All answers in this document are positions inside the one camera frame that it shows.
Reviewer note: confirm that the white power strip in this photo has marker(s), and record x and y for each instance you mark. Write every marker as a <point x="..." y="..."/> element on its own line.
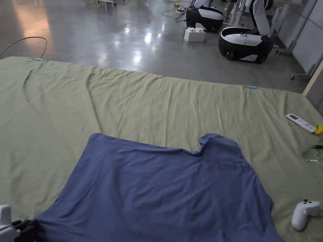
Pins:
<point x="181" y="9"/>

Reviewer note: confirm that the yellow packet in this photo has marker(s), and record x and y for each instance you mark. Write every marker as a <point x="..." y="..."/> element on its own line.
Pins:
<point x="320" y="129"/>

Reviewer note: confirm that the bed with pale green sheet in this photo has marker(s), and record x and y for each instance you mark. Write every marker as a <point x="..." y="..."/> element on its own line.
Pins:
<point x="141" y="100"/>

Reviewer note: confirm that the black and white robot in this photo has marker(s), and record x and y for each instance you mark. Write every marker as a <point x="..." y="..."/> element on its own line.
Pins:
<point x="204" y="17"/>
<point x="246" y="42"/>

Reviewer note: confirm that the white remote control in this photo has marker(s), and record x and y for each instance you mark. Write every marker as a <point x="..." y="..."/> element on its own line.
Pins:
<point x="301" y="122"/>

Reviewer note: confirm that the white hand controller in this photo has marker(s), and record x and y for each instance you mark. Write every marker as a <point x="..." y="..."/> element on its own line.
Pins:
<point x="302" y="214"/>

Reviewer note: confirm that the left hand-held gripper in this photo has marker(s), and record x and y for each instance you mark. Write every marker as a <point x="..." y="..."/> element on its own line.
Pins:
<point x="4" y="221"/>

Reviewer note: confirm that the white foam block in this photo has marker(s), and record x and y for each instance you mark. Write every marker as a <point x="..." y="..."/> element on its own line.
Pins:
<point x="194" y="35"/>

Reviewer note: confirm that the clear bag with green print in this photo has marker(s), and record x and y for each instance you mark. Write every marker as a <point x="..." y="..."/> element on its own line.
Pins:
<point x="316" y="155"/>

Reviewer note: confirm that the blue shirt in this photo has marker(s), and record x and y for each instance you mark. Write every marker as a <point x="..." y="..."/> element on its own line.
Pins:
<point x="156" y="191"/>

